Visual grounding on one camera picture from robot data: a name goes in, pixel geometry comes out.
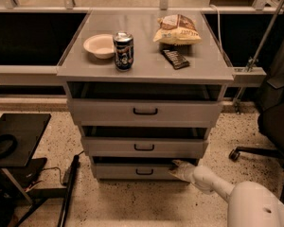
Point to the grey bottom drawer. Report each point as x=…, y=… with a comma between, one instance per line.
x=132, y=172

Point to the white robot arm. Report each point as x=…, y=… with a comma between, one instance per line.
x=250, y=204

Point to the grey drawer cabinet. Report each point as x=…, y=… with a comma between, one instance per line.
x=150, y=78

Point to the grey drawer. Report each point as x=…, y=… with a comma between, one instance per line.
x=132, y=172
x=154, y=113
x=144, y=147

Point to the white paper bowl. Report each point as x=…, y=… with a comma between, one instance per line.
x=101, y=46

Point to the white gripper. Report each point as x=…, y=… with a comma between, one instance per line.
x=188, y=172

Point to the grey top drawer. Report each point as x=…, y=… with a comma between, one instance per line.
x=154, y=113

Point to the dark soda can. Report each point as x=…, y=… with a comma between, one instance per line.
x=123, y=43

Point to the metal diagonal rod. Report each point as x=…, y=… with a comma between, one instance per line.
x=250, y=75

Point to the grey middle drawer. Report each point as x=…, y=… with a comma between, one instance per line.
x=144, y=147

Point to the black tripod leg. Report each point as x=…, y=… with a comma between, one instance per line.
x=69, y=189

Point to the black office chair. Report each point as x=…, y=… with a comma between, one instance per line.
x=270, y=102

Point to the yellow chip bag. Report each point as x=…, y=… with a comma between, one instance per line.
x=176, y=29

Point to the dark chocolate bar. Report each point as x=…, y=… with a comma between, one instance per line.
x=175, y=59

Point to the black headphones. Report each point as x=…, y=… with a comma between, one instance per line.
x=8, y=144

